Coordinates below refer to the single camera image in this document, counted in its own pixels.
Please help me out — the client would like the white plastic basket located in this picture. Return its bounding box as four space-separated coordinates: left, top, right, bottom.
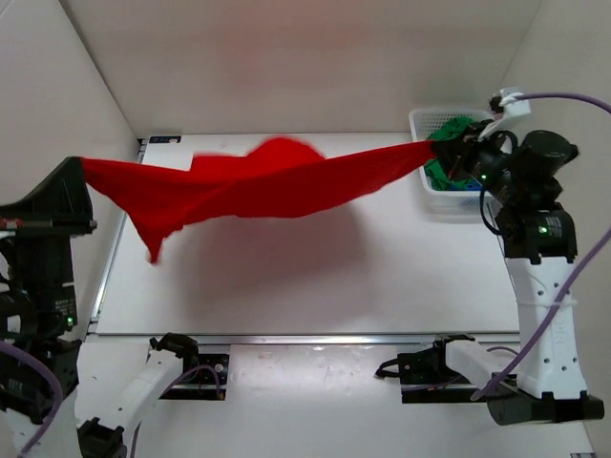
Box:
409 107 497 211

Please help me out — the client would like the dark label sticker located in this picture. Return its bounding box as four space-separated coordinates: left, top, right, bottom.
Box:
148 135 182 144

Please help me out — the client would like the red t shirt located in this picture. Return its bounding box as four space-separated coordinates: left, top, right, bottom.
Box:
81 136 432 263

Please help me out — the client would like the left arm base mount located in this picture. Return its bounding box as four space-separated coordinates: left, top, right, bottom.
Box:
149 333 230 401

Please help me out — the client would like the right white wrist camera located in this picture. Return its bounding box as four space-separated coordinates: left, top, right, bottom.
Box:
478 87 531 142

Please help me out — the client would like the blue t shirt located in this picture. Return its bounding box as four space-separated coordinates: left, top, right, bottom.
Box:
456 178 481 192

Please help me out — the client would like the green t shirt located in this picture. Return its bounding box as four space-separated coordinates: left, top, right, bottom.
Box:
424 116 474 192

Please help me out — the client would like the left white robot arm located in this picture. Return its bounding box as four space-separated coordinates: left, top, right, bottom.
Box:
1 157 200 457

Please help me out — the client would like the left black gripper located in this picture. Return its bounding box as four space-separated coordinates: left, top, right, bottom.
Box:
0 129 110 302

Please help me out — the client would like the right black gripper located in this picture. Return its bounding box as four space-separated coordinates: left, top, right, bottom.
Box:
432 120 525 206

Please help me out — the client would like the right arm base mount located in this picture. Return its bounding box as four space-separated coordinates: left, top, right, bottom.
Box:
374 334 477 405

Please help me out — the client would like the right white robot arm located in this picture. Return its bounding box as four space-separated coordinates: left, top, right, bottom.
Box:
428 121 605 426

